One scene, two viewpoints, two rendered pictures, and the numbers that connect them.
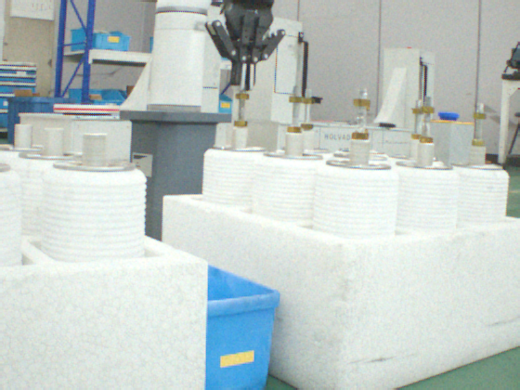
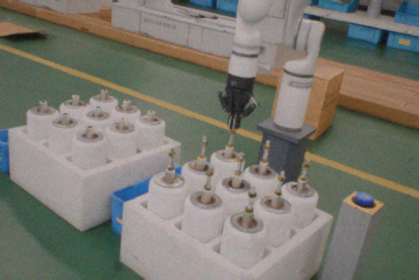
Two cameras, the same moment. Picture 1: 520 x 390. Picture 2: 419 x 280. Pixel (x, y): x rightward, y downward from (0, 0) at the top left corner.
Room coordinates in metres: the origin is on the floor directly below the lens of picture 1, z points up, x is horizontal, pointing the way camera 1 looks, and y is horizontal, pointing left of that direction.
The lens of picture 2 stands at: (0.56, -1.09, 0.80)
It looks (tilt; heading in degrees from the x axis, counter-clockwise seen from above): 23 degrees down; 73
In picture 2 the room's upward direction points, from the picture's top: 8 degrees clockwise
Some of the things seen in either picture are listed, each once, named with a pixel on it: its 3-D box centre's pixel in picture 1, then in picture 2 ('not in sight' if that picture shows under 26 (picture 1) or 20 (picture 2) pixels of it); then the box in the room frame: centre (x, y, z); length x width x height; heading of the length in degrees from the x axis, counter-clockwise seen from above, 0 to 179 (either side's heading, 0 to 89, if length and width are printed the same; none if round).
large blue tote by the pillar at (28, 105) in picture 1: (40, 120); not in sight; (5.15, 1.78, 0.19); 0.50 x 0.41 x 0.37; 48
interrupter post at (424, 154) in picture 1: (424, 156); (206, 195); (0.84, -0.20, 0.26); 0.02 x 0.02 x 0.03
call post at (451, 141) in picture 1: (441, 210); (345, 259); (1.17, -0.32, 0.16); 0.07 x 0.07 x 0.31; 37
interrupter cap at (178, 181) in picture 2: (358, 165); (169, 180); (0.77, -0.11, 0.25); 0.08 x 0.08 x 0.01
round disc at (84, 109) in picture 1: (86, 109); not in sight; (2.93, 0.79, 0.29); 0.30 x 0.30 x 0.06
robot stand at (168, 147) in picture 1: (170, 198); (278, 168); (1.18, 0.16, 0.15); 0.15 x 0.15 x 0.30; 43
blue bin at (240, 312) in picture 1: (170, 314); (158, 202); (0.79, 0.10, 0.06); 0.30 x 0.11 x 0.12; 37
